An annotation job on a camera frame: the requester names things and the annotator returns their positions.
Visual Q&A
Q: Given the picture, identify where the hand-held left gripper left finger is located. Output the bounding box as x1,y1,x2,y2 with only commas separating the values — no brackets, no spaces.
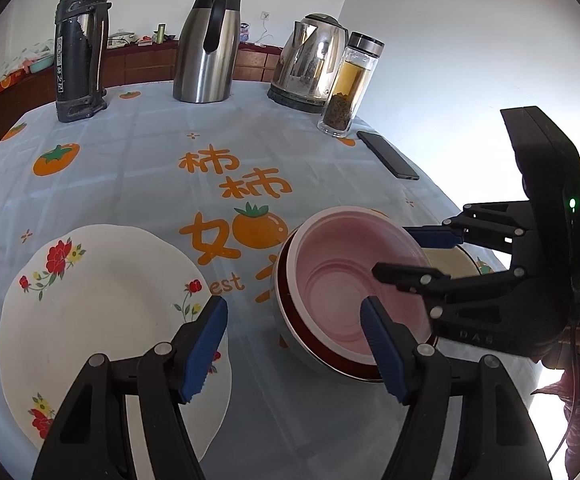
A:
31,295,229,480

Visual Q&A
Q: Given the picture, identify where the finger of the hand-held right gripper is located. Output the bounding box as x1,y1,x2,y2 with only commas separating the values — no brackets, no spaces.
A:
404,200,536,254
372,261,527,322

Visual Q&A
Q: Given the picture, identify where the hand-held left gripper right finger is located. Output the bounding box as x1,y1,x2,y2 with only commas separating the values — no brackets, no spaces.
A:
360,296,553,480

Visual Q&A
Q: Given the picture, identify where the pink plastic bowl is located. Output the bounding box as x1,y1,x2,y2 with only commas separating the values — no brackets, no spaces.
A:
286,206,438,366

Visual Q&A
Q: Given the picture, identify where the stainless steel bowl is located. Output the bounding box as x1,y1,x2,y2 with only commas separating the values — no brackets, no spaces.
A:
272,225,440,383

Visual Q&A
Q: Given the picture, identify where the white plate with red flowers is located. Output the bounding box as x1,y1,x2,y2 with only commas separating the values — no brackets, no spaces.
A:
0,224,233,461

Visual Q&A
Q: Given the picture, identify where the black smartphone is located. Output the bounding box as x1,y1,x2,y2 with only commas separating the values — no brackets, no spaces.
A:
357,130,421,181

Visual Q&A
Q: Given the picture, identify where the glass tea bottle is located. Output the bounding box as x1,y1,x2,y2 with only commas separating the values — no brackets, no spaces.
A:
318,31,385,137

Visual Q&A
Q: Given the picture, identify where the stainless steel electric kettle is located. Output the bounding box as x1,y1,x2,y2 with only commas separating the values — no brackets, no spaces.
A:
268,13,349,114

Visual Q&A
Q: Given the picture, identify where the persimmon print tablecloth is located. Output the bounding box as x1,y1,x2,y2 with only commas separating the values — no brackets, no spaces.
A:
0,80,535,480

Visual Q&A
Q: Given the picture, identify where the stainless steel thermal carafe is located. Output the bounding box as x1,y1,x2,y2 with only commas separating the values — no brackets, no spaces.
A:
172,0,242,104

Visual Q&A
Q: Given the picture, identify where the brown wooden cabinet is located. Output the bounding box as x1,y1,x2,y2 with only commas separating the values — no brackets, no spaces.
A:
0,40,285,141

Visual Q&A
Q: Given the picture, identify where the black worn thermos flask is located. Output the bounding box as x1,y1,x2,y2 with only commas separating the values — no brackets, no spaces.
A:
54,0,116,123

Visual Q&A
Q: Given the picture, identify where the floral cloth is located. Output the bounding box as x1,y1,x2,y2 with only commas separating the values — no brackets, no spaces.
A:
2,39,56,73

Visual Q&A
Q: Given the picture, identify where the black cable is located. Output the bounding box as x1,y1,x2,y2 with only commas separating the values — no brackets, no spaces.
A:
547,280,580,467

